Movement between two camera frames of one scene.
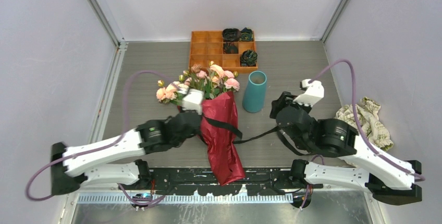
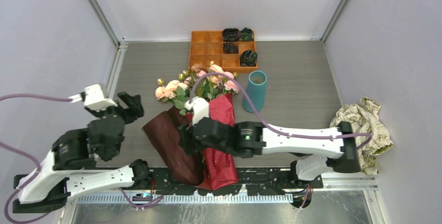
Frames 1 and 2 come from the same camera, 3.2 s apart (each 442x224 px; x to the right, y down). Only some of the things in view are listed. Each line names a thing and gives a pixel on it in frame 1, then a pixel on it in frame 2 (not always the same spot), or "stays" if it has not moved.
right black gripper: x=284 y=98 → x=186 y=135
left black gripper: x=196 y=131 → x=135 y=111
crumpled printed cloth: x=368 y=111 stays
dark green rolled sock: x=248 y=58 stays
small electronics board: x=143 y=195 stays
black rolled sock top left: x=231 y=35 stays
